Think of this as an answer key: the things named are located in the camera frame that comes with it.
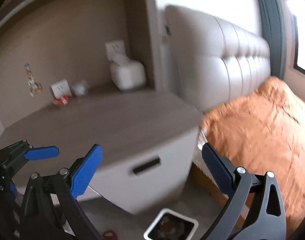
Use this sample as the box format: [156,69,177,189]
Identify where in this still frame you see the white padded headboard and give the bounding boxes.
[165,5,271,113]

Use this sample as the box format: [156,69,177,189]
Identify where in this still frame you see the red snack wrapper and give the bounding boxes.
[53,94,70,106]

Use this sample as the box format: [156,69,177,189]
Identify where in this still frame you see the colourful wall sticker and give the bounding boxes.
[25,63,43,97]

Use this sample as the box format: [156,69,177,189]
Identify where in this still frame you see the white bedside cabinet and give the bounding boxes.
[0,88,202,214]

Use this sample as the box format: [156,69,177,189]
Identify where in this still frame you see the white tissue box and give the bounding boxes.
[110,54,147,91]

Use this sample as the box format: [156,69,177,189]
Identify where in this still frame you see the red slipper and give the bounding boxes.
[102,230,118,240]

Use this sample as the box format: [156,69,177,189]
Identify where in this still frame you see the black framed window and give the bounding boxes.
[287,0,305,75]

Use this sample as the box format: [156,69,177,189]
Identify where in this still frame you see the white wall socket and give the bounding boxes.
[50,79,72,99]

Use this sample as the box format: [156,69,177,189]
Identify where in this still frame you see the white square trash bin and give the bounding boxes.
[143,208,199,240]

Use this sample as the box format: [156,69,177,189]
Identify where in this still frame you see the crumpled clear plastic bag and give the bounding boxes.
[72,80,89,97]

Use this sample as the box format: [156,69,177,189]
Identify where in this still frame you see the orange bed cover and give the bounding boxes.
[193,77,305,239]

